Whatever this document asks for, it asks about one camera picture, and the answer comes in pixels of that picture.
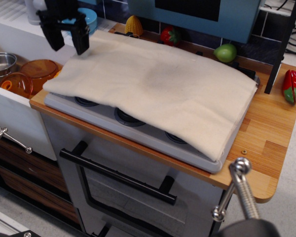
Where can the cream cloth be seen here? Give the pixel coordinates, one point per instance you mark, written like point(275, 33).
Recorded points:
point(192, 97)

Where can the red toy pepper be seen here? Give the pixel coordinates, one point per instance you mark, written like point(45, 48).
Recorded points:
point(289, 86)

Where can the black oven door handle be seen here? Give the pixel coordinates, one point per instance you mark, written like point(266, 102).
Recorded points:
point(161, 193)

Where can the black stove knob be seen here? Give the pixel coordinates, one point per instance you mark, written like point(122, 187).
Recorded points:
point(125, 119)
point(84, 102)

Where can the grey toy stove top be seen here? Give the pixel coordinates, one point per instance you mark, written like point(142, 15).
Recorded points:
point(147, 135)

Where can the orange plastic pot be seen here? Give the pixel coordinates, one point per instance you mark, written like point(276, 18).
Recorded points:
point(40, 71)

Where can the black middle stove knob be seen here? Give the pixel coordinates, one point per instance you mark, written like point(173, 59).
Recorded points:
point(125, 119)

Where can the blue toy microwave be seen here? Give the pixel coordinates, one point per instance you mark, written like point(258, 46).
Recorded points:
point(229, 19)

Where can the silver clamp screw right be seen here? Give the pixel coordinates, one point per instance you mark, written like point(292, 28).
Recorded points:
point(239, 185)

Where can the grey toy oven door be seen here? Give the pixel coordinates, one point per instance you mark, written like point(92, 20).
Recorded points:
point(103, 202)

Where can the light blue plastic bowl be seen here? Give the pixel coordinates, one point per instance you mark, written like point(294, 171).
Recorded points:
point(90, 18)

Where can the red toy strawberry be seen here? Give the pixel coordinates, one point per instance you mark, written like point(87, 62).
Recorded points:
point(171, 36)

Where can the silver clamp screw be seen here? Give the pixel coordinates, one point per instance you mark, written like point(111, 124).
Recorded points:
point(239, 185)
point(3, 133)

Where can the silver clamp screw left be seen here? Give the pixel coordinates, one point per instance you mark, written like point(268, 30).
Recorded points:
point(3, 133)

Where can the yellow toy corn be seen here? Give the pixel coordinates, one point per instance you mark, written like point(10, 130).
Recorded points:
point(133, 25)

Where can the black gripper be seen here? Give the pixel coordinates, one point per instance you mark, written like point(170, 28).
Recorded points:
point(57, 11)

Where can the black metal stand post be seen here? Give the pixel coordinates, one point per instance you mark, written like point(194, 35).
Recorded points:
point(285, 40)

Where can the silver metal pot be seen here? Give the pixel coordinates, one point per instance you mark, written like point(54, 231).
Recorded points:
point(8, 64)

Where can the black left stove knob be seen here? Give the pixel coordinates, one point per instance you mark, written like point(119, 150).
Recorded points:
point(84, 102)

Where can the orange plastic lid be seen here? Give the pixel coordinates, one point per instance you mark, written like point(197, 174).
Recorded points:
point(18, 83)

